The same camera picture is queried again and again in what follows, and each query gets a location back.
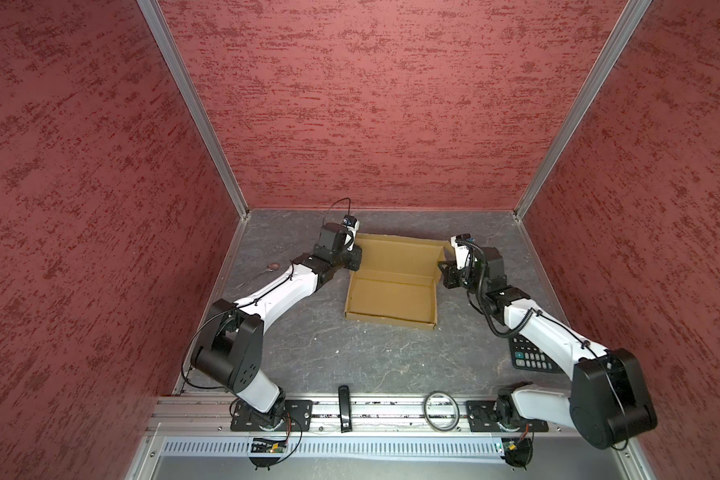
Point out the silver metal spoon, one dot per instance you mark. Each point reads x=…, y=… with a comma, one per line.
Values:
x=270, y=268

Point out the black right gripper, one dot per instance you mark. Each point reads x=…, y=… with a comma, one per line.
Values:
x=449, y=269

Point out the white slotted cable duct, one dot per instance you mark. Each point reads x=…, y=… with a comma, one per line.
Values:
x=480, y=449

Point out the black handheld device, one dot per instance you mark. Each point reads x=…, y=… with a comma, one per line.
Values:
x=345, y=415

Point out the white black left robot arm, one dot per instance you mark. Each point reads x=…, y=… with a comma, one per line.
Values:
x=229, y=344

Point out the right rear aluminium corner post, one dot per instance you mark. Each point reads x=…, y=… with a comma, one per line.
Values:
x=624, y=28

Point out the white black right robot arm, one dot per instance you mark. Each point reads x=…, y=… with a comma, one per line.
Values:
x=607, y=402

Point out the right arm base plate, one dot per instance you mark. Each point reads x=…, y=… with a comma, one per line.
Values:
x=499, y=417

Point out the aluminium front rail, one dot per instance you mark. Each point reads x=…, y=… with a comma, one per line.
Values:
x=199, y=414

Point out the aluminium corner post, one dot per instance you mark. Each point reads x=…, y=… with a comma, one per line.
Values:
x=160, y=31
x=624, y=28

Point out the brown cardboard box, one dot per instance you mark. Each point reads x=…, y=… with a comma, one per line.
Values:
x=396, y=283

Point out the left rear aluminium corner post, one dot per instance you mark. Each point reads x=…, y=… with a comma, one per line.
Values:
x=160, y=31

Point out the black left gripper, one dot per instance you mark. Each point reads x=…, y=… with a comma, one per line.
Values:
x=356, y=256

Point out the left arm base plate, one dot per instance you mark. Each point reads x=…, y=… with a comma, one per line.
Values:
x=289, y=414

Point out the black calculator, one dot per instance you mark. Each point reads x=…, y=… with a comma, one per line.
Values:
x=528, y=357

